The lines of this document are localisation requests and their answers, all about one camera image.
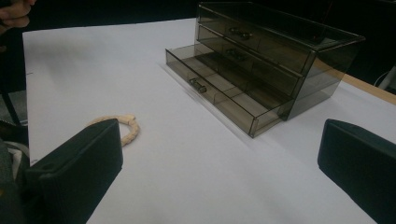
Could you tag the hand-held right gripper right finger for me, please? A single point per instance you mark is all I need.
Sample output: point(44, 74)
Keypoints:
point(361, 168)

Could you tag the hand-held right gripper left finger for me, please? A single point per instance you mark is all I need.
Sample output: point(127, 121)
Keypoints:
point(77, 174)

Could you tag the smoky transparent drawer organizer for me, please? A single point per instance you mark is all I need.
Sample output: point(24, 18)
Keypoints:
point(267, 49)

